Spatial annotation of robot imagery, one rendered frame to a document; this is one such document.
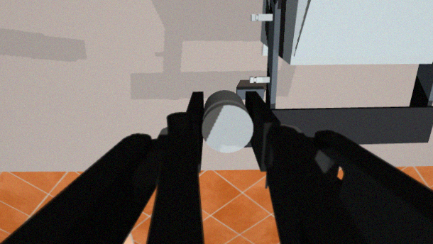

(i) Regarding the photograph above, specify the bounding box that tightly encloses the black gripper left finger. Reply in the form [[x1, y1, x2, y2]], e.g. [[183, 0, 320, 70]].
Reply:
[[0, 91, 204, 244]]

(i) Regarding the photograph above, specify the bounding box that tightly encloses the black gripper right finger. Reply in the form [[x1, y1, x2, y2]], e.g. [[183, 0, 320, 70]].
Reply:
[[245, 91, 433, 244]]

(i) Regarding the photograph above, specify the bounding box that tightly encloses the grey metal cylinder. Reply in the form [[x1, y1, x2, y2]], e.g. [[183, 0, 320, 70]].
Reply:
[[202, 90, 253, 153]]

